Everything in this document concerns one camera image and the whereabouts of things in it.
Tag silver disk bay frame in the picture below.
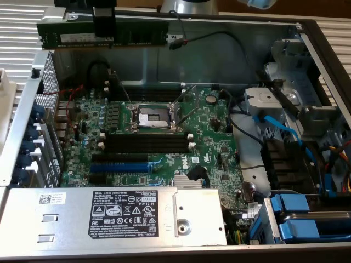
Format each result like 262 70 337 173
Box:
248 193 351 246

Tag thin metal locking lever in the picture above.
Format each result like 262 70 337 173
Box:
128 122 184 133

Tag blue drive caddy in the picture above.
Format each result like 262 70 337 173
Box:
277 218 321 242
269 193 311 214

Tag black looped wire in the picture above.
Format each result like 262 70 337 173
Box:
86 60 112 89

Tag black metal strut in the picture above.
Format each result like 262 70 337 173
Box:
255 70 301 117

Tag metal CPU socket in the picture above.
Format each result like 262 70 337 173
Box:
125 101 184 135

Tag grey metal latch bracket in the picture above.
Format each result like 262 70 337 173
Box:
243 87 285 117

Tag blue expansion slot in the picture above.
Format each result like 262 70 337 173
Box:
89 161 151 174

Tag silver finned chipset heatsink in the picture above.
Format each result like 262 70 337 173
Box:
173 175 208 190

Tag blue plastic rail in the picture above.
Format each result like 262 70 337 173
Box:
247 215 264 245

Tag black plastic drive bracket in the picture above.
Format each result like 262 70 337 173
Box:
259 138 323 195

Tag long thin black wire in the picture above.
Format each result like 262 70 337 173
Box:
219 88 265 146

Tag black connector with cable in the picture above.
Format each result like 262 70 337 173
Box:
187 165 211 190

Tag grey metal drive cage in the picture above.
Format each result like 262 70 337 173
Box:
263 37 351 198

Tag green RAM stick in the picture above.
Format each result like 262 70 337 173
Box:
36 20 170 50

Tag long black expansion slot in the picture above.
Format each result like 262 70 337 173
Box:
91 152 149 163

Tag thin red wire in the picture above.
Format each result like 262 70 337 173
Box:
43 84 85 129

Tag grey metal PC case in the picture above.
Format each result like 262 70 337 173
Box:
0 7 351 260

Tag black wire with plug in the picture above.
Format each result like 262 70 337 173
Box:
167 9 261 83

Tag light blue flat wire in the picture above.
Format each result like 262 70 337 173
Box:
252 113 337 198

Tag silver power supply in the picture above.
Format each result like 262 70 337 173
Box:
0 186 228 251

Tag green motherboard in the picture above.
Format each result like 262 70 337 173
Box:
56 84 246 211

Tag short black expansion slot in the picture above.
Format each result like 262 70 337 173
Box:
87 173 108 185

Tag metal port connector block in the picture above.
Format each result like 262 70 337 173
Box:
54 100 75 145

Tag yellow black power wires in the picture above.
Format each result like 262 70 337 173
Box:
227 208 249 245

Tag orange red yellow wires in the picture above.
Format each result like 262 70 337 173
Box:
323 144 351 193

